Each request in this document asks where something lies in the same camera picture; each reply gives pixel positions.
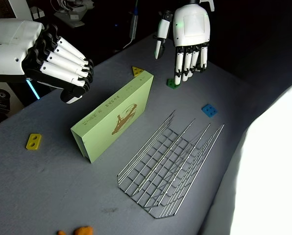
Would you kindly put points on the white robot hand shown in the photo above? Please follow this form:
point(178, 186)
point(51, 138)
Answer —
point(191, 27)
point(11, 44)

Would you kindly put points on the light green book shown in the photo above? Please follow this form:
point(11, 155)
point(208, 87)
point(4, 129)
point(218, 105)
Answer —
point(111, 117)

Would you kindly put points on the green block with holes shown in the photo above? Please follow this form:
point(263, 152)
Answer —
point(171, 84)

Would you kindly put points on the white equipment stand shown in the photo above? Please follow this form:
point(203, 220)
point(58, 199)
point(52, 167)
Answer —
point(71, 17)

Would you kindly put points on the yellow triangle block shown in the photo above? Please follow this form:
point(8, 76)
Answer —
point(136, 71)

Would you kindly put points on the blue square block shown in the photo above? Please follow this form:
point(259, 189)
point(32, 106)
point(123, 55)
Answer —
point(209, 110)

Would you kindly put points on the yellow rectangular block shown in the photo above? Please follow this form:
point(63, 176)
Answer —
point(29, 145)

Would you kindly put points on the grey table cloth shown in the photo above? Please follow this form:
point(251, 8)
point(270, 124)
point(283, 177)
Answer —
point(50, 183)

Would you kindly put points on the small orange toy piece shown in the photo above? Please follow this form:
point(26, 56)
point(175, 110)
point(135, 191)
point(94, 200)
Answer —
point(61, 232)

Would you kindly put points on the large orange toy piece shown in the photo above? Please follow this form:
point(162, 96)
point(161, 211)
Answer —
point(83, 231)

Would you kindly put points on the white frame post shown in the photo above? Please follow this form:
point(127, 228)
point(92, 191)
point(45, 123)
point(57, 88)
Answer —
point(19, 9)

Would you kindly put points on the small white bracket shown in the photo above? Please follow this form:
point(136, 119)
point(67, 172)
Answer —
point(37, 12)

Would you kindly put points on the black camera device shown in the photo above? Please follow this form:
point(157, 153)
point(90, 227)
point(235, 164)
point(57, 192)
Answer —
point(0, 96)

